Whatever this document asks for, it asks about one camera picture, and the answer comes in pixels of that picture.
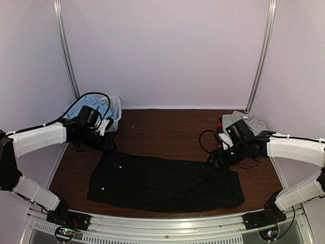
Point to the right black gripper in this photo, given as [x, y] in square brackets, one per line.
[223, 161]

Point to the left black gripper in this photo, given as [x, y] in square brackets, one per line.
[105, 145]

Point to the black long sleeve shirt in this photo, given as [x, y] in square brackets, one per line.
[163, 185]

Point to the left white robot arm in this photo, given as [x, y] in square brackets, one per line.
[28, 155]

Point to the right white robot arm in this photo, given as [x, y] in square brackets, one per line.
[298, 161]

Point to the grey folded button shirt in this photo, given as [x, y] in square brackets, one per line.
[253, 122]

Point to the red black plaid shirt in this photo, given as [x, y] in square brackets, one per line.
[219, 125]

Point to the light blue shirt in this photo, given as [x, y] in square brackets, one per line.
[107, 107]

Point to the white plastic basket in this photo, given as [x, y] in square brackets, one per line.
[114, 127]

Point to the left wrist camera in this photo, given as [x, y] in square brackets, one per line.
[105, 125]

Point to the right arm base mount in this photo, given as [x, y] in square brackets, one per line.
[266, 220]

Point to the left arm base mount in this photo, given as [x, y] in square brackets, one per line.
[69, 222]

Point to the left aluminium frame post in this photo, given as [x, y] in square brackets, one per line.
[65, 49]

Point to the aluminium frame post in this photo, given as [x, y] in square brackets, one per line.
[65, 49]
[270, 21]

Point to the right aluminium frame post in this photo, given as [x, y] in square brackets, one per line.
[270, 21]

